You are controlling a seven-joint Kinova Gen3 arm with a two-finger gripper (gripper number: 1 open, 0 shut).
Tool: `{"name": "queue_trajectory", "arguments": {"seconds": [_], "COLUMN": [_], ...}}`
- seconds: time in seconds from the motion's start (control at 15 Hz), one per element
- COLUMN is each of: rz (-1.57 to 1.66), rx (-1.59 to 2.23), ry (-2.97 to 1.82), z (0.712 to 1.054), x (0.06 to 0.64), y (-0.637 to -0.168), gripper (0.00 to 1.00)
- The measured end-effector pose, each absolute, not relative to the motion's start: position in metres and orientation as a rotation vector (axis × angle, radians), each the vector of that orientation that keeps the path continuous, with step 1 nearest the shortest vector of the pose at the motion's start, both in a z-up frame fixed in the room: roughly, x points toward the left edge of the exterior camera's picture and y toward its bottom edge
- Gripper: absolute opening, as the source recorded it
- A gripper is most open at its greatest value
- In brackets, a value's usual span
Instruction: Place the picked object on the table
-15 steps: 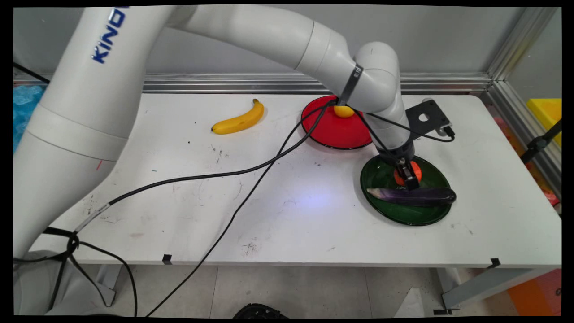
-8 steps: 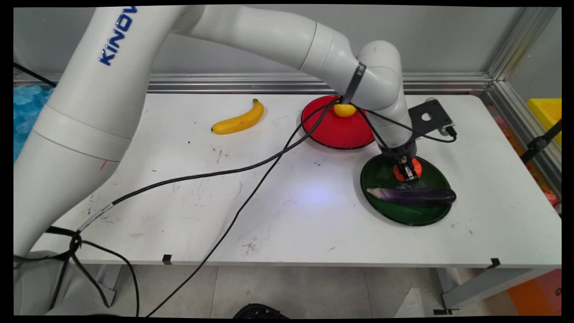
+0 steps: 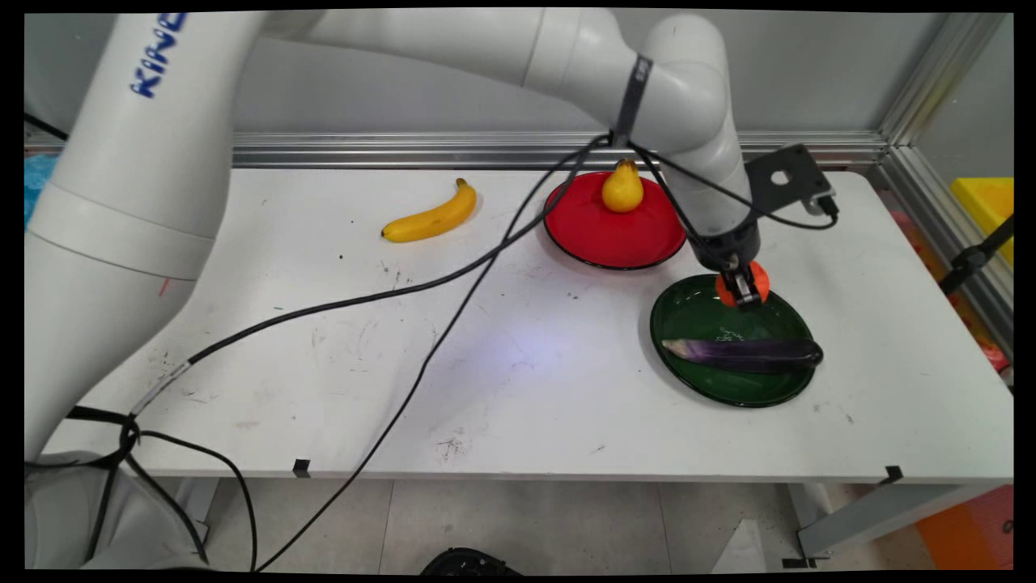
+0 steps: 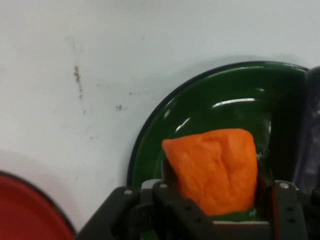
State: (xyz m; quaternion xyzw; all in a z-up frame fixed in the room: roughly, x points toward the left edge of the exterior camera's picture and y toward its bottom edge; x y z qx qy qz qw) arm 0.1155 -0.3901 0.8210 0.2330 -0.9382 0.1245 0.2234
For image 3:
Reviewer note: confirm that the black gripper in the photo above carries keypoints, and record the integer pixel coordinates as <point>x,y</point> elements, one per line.
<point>728,241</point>

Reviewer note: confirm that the orange carrot chunk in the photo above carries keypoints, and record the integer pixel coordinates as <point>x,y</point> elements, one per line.
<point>762,282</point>

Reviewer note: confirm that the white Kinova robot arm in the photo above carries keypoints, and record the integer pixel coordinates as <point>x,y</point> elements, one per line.
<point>129,202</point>

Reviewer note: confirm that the dark green plate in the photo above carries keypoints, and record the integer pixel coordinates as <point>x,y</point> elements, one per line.
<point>688,324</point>

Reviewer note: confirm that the purple eggplant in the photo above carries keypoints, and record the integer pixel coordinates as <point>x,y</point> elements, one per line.
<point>753,352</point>

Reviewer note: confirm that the red plate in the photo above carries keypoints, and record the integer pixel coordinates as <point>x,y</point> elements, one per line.
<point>615,235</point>

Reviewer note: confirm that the yellow pear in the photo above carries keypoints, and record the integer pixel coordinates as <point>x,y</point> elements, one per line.
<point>622,193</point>

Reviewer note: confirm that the black clamp stand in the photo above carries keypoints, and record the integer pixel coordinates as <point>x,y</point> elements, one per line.
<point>967,263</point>

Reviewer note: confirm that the black tape marker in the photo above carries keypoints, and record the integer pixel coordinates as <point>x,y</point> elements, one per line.
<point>302,467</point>
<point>893,474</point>

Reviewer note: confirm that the yellow plastic box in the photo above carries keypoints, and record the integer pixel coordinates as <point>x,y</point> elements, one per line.
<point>989,202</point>

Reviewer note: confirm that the grey table leg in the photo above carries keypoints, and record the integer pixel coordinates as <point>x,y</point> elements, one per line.
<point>874,518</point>

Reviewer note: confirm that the yellow banana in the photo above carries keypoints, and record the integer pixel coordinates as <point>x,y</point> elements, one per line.
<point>433,220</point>

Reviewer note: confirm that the orange panel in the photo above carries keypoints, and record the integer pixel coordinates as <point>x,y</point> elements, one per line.
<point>971,530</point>

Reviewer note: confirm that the black round base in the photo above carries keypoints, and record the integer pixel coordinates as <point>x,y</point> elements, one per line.
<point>469,561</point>

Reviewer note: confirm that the blue foam mat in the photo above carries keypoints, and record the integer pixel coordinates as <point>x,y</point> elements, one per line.
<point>36,182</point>

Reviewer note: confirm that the aluminium side frame rail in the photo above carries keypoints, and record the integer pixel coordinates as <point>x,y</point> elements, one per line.
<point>939,223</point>

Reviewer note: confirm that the aluminium frame post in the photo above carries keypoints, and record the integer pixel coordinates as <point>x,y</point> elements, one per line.
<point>939,77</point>

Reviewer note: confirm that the horizontal aluminium frame rail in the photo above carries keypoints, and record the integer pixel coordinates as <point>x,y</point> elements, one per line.
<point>405,150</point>

